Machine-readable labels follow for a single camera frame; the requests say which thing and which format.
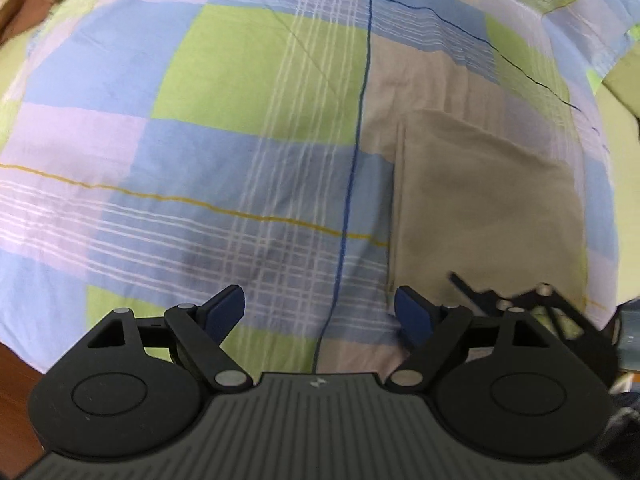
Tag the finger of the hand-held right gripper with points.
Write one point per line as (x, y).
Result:
(545, 294)

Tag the beige tank top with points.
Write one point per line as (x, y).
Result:
(480, 210)

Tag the brown cloth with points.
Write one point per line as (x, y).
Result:
(30, 5)

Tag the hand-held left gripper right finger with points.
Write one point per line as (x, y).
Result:
(412, 316)

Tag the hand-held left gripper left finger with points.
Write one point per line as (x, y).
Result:
(227, 310)

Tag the checkered bed sheet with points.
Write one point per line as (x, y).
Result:
(200, 160)

